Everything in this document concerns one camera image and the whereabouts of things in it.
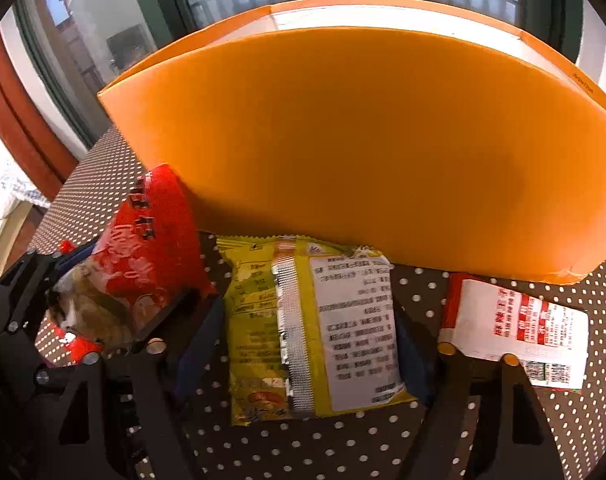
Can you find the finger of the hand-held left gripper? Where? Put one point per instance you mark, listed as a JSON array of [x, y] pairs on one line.
[[13, 340], [38, 267]]

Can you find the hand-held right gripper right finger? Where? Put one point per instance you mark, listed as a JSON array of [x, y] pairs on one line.
[[423, 375]]

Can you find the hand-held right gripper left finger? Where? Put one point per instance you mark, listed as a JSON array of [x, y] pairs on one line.
[[203, 355]]

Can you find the yellow snack packet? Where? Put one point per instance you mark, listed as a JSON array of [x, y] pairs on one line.
[[263, 310]]

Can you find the orange cardboard box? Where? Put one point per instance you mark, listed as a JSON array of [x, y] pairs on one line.
[[358, 160]]

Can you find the white red printed snack packet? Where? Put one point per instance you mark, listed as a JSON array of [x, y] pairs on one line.
[[488, 320]]

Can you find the brown polka dot tablecloth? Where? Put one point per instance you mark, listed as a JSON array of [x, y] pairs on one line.
[[308, 450]]

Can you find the orange brown curtain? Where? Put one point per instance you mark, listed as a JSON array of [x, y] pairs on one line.
[[18, 110]]

